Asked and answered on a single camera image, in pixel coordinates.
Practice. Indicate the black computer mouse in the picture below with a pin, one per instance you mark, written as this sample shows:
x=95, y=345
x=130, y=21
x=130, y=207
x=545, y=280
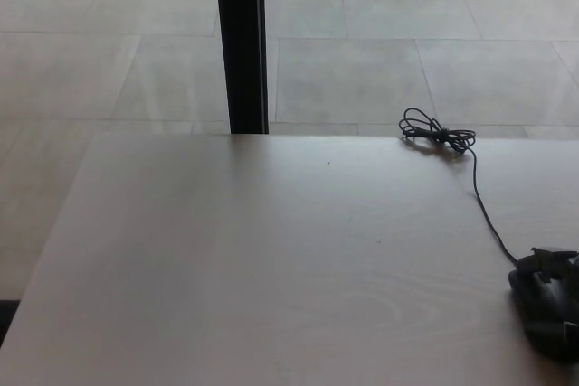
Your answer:
x=534, y=309

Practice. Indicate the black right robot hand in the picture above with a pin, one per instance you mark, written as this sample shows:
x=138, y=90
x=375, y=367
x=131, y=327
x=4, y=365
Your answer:
x=558, y=264

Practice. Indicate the black vertical post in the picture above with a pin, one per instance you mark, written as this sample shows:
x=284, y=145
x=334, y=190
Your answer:
x=241, y=42

